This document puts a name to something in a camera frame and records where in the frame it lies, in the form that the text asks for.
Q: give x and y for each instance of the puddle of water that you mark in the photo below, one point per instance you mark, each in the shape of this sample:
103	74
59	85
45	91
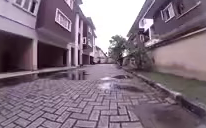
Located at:
71	75

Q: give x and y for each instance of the bush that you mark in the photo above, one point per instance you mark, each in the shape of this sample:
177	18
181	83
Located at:
141	57

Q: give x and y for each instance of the grey brick paved road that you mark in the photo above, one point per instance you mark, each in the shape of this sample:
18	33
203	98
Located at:
57	106

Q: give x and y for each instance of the brown building with white columns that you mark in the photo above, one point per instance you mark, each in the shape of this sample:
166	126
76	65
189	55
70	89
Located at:
47	20

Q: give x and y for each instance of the concrete kerb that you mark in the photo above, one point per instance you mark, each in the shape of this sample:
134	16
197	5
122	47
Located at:
177	96

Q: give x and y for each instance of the grass strip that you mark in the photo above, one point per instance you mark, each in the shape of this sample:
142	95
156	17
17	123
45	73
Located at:
191	87

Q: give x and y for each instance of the concrete pavement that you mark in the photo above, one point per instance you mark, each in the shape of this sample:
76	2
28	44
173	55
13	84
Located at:
11	75

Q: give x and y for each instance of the brown building with white windows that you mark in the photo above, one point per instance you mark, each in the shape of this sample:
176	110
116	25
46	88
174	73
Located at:
187	23

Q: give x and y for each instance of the pinkish white building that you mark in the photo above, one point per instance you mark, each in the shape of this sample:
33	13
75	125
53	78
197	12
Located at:
11	20

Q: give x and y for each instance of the beige boundary wall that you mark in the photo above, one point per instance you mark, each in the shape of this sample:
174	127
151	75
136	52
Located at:
184	57

